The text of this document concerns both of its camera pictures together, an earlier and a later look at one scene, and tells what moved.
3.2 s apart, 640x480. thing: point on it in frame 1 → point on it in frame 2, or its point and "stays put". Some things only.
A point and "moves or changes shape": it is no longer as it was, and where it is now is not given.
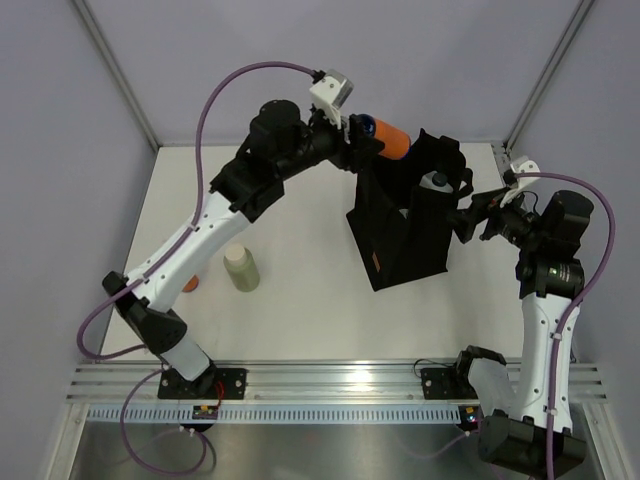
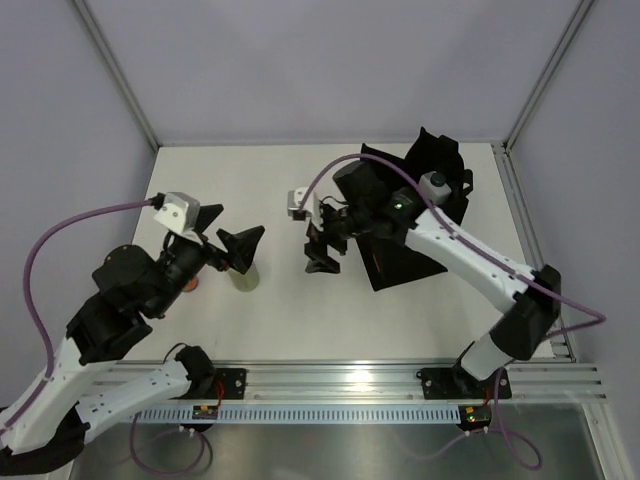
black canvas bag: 404,232 stays put
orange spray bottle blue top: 192,284 stays put
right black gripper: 465,222 → 316,250
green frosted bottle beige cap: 242,267 stays put
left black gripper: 343,154 → 241,245
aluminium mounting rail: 320,381 stays put
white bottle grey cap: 436,180 moves or changes shape
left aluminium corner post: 112,61 stays put
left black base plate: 216,384 stays put
